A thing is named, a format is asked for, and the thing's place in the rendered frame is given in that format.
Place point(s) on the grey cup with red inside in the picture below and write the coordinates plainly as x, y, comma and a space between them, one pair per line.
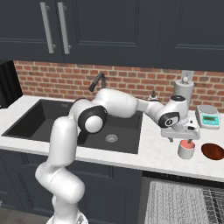
185, 151

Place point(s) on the dark base cupboard run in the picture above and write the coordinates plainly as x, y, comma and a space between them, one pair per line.
116, 195

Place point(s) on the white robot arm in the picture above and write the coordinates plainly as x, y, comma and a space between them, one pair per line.
62, 151

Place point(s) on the teal and white kitchen scale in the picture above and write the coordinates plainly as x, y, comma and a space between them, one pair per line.
207, 115

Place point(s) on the small dark tap lever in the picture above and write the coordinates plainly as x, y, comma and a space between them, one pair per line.
152, 95

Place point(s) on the black tap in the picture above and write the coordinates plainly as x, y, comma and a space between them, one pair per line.
97, 80

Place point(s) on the black sink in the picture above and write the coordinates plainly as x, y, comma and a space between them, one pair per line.
35, 122

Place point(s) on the black appliance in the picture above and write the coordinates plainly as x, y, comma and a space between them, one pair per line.
8, 84

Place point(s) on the dark cupboard door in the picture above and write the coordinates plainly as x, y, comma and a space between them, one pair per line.
110, 29
192, 29
23, 26

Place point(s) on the black dishwasher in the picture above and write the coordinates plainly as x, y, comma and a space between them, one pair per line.
145, 189

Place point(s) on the brown bowl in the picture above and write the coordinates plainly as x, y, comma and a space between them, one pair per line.
213, 151

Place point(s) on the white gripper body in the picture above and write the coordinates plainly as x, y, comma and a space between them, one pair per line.
180, 133

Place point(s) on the white wall outlet plate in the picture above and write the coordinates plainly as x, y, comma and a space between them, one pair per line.
189, 74

